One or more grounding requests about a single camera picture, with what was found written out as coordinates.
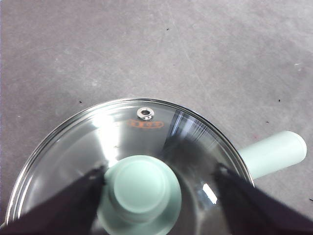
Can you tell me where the mint green pot with handle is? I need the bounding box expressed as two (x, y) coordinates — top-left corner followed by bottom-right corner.
(238, 131), (308, 181)

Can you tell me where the glass lid with green knob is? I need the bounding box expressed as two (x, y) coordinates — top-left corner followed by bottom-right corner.
(4, 97), (256, 235)

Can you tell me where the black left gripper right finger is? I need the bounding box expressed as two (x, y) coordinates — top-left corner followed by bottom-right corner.
(212, 163), (313, 235)

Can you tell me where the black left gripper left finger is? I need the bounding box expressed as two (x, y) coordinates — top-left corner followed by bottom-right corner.
(0, 165), (107, 235)

